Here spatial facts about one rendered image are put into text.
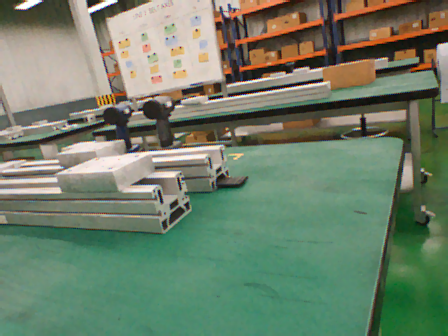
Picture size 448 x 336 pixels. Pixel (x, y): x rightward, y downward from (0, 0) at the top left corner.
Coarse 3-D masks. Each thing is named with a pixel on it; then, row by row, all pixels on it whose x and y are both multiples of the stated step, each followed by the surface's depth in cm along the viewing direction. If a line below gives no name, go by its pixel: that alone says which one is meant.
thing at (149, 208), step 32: (0, 192) 78; (32, 192) 72; (64, 192) 67; (96, 192) 63; (128, 192) 59; (160, 192) 59; (32, 224) 76; (64, 224) 71; (96, 224) 66; (128, 224) 62; (160, 224) 58
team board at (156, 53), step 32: (160, 0) 363; (192, 0) 344; (128, 32) 399; (160, 32) 376; (192, 32) 356; (128, 64) 415; (160, 64) 391; (192, 64) 370; (128, 96) 433; (224, 96) 367
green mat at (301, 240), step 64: (192, 192) 77; (256, 192) 69; (320, 192) 63; (384, 192) 57; (0, 256) 63; (64, 256) 58; (128, 256) 53; (192, 256) 49; (256, 256) 46; (320, 256) 43; (0, 320) 43; (64, 320) 41; (128, 320) 38; (192, 320) 36; (256, 320) 34; (320, 320) 33
